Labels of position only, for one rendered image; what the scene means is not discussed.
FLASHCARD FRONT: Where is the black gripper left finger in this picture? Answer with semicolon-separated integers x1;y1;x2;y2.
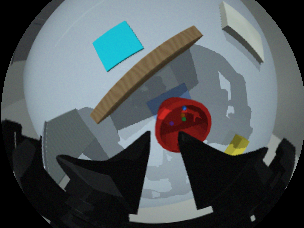
56;130;151;215

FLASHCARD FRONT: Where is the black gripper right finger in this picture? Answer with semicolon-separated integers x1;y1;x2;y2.
177;131;269;210

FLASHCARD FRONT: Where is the yellow rectangular block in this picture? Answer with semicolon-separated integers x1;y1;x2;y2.
224;134;249;155

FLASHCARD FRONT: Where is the tan wooden plank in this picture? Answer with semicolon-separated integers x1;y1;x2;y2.
89;26;204;123

